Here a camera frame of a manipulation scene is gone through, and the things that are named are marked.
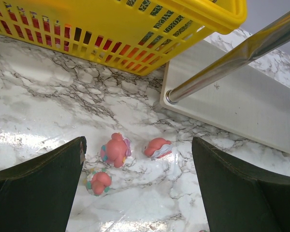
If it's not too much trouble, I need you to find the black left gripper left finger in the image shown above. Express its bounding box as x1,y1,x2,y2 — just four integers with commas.
0,136,87,232

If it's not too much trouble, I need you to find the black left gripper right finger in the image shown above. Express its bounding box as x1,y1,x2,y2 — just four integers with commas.
192,137,290,232

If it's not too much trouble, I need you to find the white two-tier shelf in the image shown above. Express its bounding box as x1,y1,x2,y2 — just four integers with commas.
160,11,290,154

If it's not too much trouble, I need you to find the pink bear flower-wreath toy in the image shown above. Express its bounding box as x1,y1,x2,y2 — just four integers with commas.
84,168,112,196

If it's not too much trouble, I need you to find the pink bear toy standing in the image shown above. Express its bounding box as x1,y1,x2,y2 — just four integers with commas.
100,133,131,168

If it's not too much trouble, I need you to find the pink bear shell toy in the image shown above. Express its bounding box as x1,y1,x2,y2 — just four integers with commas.
143,138,173,160

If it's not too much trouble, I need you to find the yellow plastic basket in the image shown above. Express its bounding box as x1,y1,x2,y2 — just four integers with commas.
0,0,247,76

